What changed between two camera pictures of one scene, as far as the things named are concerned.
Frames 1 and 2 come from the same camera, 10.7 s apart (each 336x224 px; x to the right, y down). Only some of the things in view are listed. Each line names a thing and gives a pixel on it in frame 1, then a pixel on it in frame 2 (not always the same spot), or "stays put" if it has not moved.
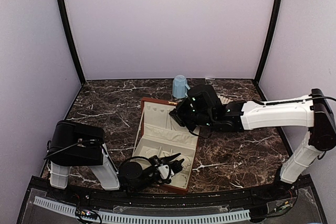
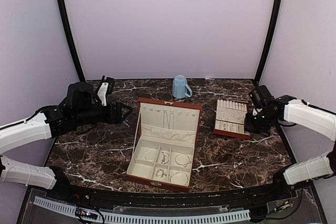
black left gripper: [173, 170] → [117, 118]
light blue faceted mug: [180, 86] stays put
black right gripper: [178, 113] → [249, 127]
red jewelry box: [162, 136] stays put
